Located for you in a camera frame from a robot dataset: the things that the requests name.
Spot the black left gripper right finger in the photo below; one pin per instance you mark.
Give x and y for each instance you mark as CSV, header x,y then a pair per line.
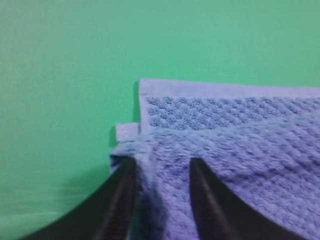
x,y
219,214

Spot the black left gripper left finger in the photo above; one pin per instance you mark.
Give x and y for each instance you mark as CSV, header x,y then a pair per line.
x,y
105,215

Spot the blue waffle-weave towel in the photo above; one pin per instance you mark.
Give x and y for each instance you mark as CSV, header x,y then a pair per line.
x,y
263,142

